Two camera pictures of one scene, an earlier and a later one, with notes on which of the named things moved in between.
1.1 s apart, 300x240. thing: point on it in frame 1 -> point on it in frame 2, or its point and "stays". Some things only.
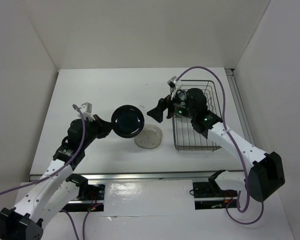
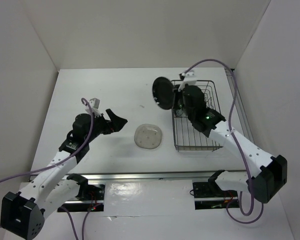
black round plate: [127, 121] -> [163, 93]
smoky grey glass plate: [150, 138] stays
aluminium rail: [184, 176] stays
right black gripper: [157, 112] -> [176, 94]
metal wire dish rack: [186, 137] stays
